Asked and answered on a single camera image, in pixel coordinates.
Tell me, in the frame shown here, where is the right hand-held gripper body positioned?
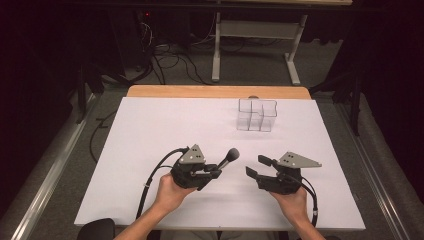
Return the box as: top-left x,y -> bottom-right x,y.
254,151 -> 323,196

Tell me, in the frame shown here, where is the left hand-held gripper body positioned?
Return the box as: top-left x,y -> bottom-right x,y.
170,143 -> 214,191

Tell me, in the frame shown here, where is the clear acrylic organizer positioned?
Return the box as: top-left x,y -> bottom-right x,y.
236,98 -> 278,133

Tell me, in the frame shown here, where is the person's right hand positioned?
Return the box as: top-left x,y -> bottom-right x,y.
270,186 -> 310,225

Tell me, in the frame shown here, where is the person's left hand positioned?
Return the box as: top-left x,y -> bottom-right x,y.
153,173 -> 198,216

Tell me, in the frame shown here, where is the white table cover sheet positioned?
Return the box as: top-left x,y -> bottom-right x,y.
73,96 -> 367,232

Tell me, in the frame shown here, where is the wooden table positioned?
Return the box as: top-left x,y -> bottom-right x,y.
126,84 -> 313,100

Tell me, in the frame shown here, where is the black stand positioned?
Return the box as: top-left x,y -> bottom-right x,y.
309,64 -> 365,137
75,61 -> 105,125

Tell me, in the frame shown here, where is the black chair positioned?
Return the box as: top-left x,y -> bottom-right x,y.
77,218 -> 117,240

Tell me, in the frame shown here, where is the right hand-held gripper black cable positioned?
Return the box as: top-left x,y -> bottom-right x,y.
283,173 -> 319,228

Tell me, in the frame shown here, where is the hand-held gripper black cable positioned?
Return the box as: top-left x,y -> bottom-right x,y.
283,173 -> 319,228
135,147 -> 190,221

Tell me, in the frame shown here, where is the left hand-held gripper black cable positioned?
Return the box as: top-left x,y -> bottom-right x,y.
135,147 -> 190,221

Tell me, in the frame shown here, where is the metal floor rail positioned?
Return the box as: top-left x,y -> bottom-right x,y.
0,93 -> 98,240
335,101 -> 424,240

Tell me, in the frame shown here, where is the black floor cable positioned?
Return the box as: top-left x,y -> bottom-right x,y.
88,109 -> 118,165

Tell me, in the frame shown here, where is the tangle of black floor cables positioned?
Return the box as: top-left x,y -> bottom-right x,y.
133,13 -> 216,86

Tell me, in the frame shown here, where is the white metal desk frame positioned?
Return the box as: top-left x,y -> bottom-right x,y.
211,11 -> 309,86

